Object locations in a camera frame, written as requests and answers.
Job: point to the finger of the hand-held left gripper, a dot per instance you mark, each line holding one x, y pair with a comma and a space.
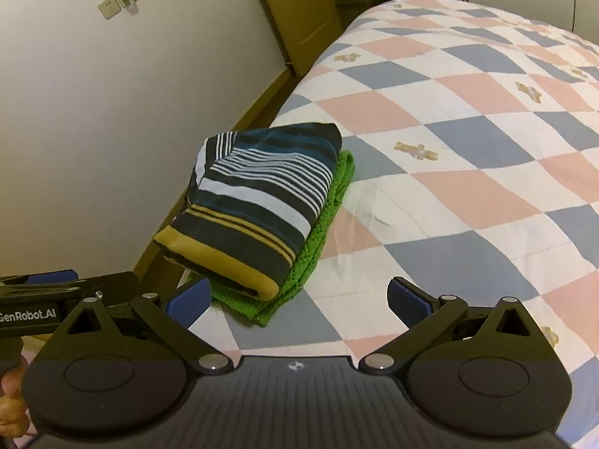
112, 285
51, 277

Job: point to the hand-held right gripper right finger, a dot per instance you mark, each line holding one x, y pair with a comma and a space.
409, 304

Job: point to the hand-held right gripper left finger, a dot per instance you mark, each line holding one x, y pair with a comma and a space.
189, 301

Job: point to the dark striped sweater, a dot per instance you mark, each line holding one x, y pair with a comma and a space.
262, 187

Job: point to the person's left hand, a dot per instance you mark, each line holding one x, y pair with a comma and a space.
11, 402

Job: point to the green knitted cloth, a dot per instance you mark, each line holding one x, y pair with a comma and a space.
323, 224

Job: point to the checkered teddy bear quilt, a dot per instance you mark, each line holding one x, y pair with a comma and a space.
468, 196

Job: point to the yellow wooden door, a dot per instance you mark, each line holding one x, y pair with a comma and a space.
299, 9

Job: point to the beige wall socket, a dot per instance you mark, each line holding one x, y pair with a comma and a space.
108, 7

